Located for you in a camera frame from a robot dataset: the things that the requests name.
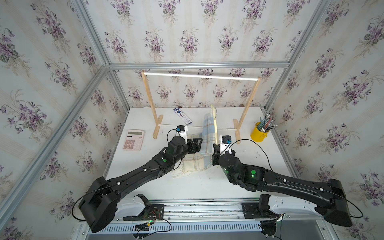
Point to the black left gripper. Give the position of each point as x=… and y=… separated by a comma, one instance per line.
x=192, y=146

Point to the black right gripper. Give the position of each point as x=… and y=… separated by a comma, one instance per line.
x=215, y=156

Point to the plaid blue cream scarf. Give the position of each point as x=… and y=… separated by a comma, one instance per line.
x=201, y=160

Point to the cream wooden clothes hanger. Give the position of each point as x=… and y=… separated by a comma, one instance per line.
x=214, y=112

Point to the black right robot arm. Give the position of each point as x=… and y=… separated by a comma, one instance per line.
x=329, y=197

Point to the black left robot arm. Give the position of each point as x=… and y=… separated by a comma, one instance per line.
x=100, y=203

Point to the blue white flat package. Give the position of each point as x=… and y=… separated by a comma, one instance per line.
x=183, y=116

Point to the yellow pen cup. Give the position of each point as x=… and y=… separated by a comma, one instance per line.
x=256, y=135

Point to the wooden clothes rack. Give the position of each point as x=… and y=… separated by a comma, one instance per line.
x=237, y=124

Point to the pens in cup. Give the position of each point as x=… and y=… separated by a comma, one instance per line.
x=266, y=124

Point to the pink calculator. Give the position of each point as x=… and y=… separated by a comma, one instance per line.
x=134, y=140

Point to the small circuit board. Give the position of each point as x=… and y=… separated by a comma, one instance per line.
x=145, y=227

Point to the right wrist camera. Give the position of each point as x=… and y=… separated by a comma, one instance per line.
x=225, y=144

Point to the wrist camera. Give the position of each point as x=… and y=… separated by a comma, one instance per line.
x=182, y=131
x=225, y=144

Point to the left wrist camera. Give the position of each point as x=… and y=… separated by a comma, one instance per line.
x=182, y=131

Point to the aluminium rail base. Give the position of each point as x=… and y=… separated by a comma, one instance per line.
x=217, y=216

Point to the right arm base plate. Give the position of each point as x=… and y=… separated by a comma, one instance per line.
x=253, y=210

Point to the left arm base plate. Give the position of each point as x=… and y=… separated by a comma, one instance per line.
x=151, y=212

